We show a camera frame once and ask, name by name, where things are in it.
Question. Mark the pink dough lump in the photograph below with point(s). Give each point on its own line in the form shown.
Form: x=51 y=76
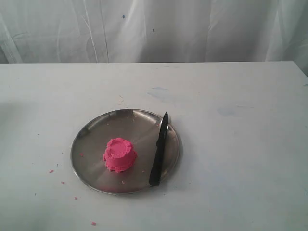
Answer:
x=119 y=155

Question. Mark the black kitchen knife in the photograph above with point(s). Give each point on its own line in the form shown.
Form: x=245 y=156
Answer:
x=155 y=175

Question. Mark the round stainless steel plate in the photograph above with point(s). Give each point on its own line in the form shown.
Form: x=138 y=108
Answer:
x=139 y=127

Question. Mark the white backdrop curtain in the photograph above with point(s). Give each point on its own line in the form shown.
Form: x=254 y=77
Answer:
x=131 y=31

